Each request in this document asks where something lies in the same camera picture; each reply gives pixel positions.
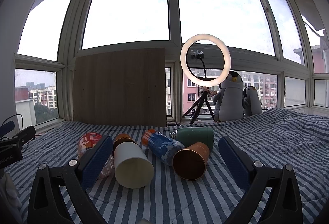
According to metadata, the clear cup with red label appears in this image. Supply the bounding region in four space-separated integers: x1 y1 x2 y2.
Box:
78 132 114 179

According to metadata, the cream paper cup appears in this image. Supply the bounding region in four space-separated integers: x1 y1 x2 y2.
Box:
114 142 154 189

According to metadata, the brown cup behind cream cup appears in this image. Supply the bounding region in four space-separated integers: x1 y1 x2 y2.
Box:
113 133 136 152

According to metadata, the orange cup with dark interior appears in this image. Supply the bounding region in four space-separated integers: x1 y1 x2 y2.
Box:
172 142 210 181

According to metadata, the blue white striped quilt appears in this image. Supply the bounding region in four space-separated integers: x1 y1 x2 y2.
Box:
6 108 328 223

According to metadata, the small grey penguin plush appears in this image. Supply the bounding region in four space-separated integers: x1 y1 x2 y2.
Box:
243 86 262 117

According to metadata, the wooden board panel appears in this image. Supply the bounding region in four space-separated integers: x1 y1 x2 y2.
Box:
73 48 167 127

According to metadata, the large grey penguin plush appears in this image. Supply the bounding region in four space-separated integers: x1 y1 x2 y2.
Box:
212 70 244 122

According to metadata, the green insulated bottle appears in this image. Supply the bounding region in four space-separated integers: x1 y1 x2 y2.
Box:
170 127 214 151

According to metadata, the black tripod stand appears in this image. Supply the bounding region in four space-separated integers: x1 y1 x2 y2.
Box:
182 86 216 125

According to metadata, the phone holder with gooseneck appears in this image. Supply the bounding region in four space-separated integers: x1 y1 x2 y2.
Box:
191 50 207 79

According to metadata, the black cable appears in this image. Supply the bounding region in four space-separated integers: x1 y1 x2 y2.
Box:
1 113 37 154

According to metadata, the glowing ring light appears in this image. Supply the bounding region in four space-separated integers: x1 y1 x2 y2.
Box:
180 34 231 87

